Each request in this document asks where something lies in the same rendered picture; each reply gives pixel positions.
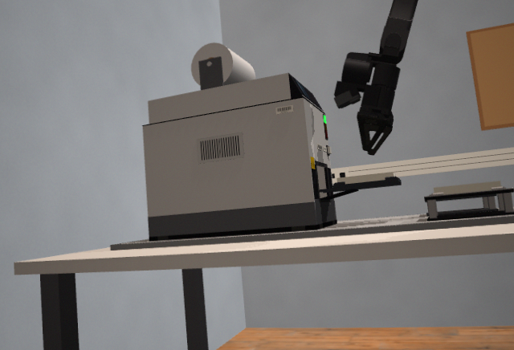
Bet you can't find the white cylinder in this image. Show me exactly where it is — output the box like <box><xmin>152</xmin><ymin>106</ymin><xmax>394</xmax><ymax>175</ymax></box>
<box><xmin>191</xmin><ymin>43</ymin><xmax>255</xmax><ymax>85</ymax></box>

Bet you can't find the beige well plate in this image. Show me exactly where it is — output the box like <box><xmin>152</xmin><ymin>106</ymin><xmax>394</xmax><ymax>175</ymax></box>
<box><xmin>337</xmin><ymin>172</ymin><xmax>396</xmax><ymax>184</ymax></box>
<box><xmin>433</xmin><ymin>181</ymin><xmax>502</xmax><ymax>194</ymax></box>

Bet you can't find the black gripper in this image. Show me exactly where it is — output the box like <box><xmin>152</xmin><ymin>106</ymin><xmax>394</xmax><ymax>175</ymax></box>
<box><xmin>357</xmin><ymin>85</ymin><xmax>395</xmax><ymax>155</ymax></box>

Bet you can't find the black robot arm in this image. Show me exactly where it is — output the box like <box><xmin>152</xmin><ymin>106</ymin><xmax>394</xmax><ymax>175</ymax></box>
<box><xmin>334</xmin><ymin>0</ymin><xmax>418</xmax><ymax>109</ymax></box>

